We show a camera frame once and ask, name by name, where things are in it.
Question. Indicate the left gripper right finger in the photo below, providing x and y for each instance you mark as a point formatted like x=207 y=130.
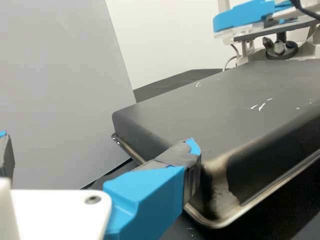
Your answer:
x=150 y=190

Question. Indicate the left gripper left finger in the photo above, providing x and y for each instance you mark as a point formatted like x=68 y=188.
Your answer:
x=5 y=155

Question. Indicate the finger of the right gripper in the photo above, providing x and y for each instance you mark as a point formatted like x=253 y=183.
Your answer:
x=240 y=17
x=286 y=7

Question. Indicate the cream microscope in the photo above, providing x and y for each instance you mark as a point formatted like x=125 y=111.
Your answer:
x=305 y=45

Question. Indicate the black tray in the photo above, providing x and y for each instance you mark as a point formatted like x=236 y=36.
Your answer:
x=237 y=130

